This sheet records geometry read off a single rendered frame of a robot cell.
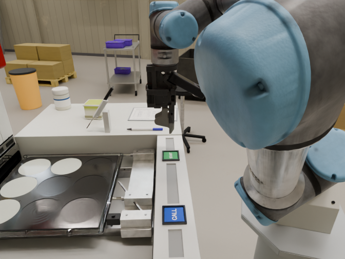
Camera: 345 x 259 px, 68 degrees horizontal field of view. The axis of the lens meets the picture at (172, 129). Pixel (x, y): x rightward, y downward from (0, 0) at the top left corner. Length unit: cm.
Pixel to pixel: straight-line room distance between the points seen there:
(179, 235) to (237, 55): 47
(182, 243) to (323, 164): 33
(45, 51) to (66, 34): 314
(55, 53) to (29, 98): 164
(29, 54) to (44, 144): 504
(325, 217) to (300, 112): 67
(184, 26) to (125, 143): 56
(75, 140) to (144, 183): 33
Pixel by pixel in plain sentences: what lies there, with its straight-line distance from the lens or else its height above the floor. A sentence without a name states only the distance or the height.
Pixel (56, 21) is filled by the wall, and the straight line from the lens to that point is 902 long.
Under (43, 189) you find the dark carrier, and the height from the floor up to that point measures 90.
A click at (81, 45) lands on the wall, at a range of 865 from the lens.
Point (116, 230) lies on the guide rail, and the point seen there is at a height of 84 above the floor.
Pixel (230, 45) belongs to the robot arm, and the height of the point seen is 138.
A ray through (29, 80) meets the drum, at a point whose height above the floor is 43.
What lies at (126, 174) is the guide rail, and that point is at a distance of 98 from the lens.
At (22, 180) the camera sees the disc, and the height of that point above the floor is 90.
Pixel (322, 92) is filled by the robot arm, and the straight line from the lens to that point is 21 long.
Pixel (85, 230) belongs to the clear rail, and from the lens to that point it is 71.
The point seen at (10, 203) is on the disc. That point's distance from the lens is 88.
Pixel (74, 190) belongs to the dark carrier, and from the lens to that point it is 85.
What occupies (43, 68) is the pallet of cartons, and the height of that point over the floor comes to 35.
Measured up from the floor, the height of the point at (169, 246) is 96.
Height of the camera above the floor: 140
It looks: 26 degrees down
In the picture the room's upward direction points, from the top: straight up
